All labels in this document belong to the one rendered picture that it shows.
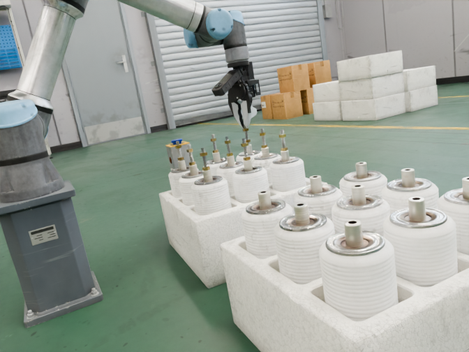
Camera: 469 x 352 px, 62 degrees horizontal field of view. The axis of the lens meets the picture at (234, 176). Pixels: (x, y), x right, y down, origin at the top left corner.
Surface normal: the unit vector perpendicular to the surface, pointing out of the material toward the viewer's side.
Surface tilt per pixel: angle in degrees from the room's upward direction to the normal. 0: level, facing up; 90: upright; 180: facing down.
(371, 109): 90
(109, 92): 90
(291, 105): 90
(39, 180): 72
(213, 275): 90
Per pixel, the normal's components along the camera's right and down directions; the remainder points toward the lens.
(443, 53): -0.88, 0.24
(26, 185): 0.29, -0.15
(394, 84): 0.47, 0.12
